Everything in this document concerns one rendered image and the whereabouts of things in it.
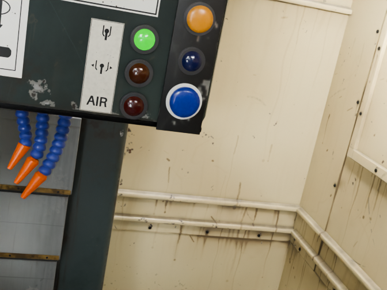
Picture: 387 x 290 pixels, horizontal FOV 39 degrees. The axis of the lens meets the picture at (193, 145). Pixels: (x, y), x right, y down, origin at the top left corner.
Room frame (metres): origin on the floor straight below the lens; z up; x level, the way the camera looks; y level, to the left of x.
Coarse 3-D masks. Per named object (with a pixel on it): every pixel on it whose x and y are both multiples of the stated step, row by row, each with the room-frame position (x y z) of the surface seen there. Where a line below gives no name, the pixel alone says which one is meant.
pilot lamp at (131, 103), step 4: (128, 100) 0.50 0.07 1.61; (132, 100) 0.50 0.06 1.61; (136, 100) 0.51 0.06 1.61; (140, 100) 0.51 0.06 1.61; (124, 104) 0.50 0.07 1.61; (128, 104) 0.50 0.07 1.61; (132, 104) 0.50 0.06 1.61; (136, 104) 0.50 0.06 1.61; (140, 104) 0.51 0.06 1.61; (124, 108) 0.50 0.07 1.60; (128, 108) 0.50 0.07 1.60; (132, 108) 0.50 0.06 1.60; (136, 108) 0.50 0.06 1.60; (140, 108) 0.51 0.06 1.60; (128, 112) 0.50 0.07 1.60; (132, 112) 0.50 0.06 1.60; (136, 112) 0.51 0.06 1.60; (140, 112) 0.51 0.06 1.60
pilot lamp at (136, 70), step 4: (136, 64) 0.50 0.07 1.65; (140, 64) 0.51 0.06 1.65; (144, 64) 0.51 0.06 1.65; (132, 68) 0.50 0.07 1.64; (136, 68) 0.50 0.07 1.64; (140, 68) 0.50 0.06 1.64; (144, 68) 0.51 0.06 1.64; (148, 68) 0.51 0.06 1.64; (132, 72) 0.50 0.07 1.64; (136, 72) 0.50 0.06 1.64; (140, 72) 0.50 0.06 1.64; (144, 72) 0.50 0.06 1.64; (148, 72) 0.51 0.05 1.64; (132, 76) 0.50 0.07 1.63; (136, 76) 0.50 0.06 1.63; (140, 76) 0.50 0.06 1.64; (144, 76) 0.51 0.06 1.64; (148, 76) 0.51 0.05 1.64; (132, 80) 0.50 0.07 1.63; (136, 80) 0.50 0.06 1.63; (140, 80) 0.50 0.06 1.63; (144, 80) 0.51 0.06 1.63
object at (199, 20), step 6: (198, 6) 0.52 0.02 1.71; (204, 6) 0.52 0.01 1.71; (192, 12) 0.51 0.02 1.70; (198, 12) 0.51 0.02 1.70; (204, 12) 0.52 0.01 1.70; (210, 12) 0.52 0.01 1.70; (192, 18) 0.51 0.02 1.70; (198, 18) 0.51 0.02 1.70; (204, 18) 0.52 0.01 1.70; (210, 18) 0.52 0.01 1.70; (192, 24) 0.51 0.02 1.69; (198, 24) 0.51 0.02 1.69; (204, 24) 0.52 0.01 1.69; (210, 24) 0.52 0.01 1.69; (198, 30) 0.52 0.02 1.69; (204, 30) 0.52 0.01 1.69
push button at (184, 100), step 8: (184, 88) 0.52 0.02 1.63; (176, 96) 0.51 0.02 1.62; (184, 96) 0.51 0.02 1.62; (192, 96) 0.52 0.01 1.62; (176, 104) 0.51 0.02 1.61; (184, 104) 0.51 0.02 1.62; (192, 104) 0.52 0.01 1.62; (176, 112) 0.51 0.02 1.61; (184, 112) 0.51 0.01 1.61; (192, 112) 0.52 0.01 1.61
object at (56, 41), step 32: (32, 0) 0.48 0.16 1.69; (32, 32) 0.48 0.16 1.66; (64, 32) 0.49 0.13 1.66; (128, 32) 0.51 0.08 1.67; (160, 32) 0.51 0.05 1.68; (32, 64) 0.48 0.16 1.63; (64, 64) 0.49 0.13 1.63; (160, 64) 0.52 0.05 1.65; (0, 96) 0.48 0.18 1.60; (32, 96) 0.49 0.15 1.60; (64, 96) 0.49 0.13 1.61; (160, 96) 0.52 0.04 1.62
